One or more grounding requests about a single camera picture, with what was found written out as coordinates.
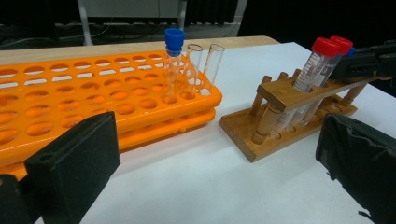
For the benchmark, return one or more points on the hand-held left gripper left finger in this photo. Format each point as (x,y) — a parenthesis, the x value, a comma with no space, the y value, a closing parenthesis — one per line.
(74,165)

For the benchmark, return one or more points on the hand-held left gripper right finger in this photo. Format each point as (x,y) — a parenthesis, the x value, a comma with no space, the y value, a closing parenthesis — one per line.
(364,161)

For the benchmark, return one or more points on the blue-capped plastic test tube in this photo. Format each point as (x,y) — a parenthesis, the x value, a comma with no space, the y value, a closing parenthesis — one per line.
(351,52)
(174,39)

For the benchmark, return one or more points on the orange plastic test tube rack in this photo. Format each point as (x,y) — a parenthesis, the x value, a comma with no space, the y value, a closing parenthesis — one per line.
(102,119)

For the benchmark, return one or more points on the wooden test tube rack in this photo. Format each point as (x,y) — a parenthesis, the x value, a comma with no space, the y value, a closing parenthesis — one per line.
(246,140)

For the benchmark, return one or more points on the clear glass test tube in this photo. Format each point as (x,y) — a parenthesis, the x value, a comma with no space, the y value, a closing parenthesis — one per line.
(214,63)
(190,73)

